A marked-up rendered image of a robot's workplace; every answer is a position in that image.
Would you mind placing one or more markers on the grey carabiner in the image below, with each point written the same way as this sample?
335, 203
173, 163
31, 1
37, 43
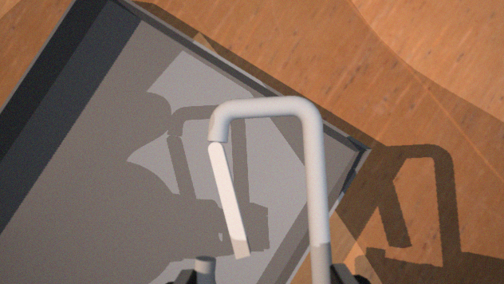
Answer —
315, 178

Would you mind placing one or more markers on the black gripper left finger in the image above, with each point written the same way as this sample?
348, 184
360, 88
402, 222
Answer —
186, 277

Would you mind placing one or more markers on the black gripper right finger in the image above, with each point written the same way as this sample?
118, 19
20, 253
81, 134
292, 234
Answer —
340, 274

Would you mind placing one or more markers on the grey tray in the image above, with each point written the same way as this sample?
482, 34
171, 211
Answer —
105, 174

